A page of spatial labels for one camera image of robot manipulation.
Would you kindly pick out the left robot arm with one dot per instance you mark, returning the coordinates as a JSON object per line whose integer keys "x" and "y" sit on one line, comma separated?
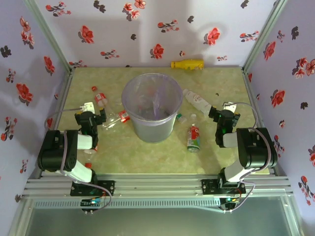
{"x": 56, "y": 157}

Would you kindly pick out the bottle red green label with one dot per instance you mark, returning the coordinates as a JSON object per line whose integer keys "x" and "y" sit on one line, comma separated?
{"x": 194, "y": 134}

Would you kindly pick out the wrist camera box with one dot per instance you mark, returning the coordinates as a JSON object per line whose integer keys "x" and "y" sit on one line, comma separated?
{"x": 230, "y": 106}
{"x": 87, "y": 107}

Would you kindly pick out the grey metal mesh bin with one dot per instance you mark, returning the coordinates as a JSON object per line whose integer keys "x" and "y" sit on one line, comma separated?
{"x": 152, "y": 132}

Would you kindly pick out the ribbed water bottle red-white label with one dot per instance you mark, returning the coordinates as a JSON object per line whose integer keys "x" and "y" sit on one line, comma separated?
{"x": 123, "y": 116}

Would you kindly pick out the small bottle green cap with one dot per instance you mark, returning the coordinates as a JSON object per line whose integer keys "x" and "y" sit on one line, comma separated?
{"x": 182, "y": 119}

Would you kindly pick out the aluminium frame post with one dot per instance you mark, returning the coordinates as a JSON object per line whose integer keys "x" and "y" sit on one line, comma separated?
{"x": 51, "y": 37}
{"x": 263, "y": 37}

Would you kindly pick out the grey metal sheet panel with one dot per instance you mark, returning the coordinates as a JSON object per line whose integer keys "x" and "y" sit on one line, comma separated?
{"x": 157, "y": 223}

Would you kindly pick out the small circuit board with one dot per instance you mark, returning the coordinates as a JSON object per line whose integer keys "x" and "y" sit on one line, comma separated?
{"x": 229, "y": 200}
{"x": 91, "y": 203}

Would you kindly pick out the wide aluminium base rail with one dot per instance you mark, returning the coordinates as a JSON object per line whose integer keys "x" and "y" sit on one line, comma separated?
{"x": 157, "y": 186}

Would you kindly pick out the aluminium frame leg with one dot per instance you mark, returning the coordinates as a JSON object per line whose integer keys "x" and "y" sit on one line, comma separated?
{"x": 292, "y": 218}
{"x": 21, "y": 218}

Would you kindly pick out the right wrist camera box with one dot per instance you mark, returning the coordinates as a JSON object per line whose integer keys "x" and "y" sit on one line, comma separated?
{"x": 230, "y": 106}

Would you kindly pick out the translucent white bottle pink label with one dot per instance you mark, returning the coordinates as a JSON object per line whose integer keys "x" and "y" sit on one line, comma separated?
{"x": 197, "y": 100}

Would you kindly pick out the aluminium table edge rail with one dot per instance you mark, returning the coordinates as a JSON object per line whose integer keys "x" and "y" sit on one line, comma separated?
{"x": 63, "y": 93}
{"x": 251, "y": 93}

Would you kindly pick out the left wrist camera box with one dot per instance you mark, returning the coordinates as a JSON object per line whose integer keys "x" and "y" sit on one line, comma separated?
{"x": 87, "y": 107}

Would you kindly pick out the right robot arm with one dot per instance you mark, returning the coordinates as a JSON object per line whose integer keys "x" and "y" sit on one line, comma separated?
{"x": 256, "y": 152}

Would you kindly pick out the yellow plastic bottle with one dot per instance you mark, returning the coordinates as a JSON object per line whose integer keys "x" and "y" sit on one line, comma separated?
{"x": 189, "y": 64}

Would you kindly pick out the translucent purple bin liner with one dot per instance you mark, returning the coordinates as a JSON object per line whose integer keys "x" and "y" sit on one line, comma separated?
{"x": 157, "y": 98}

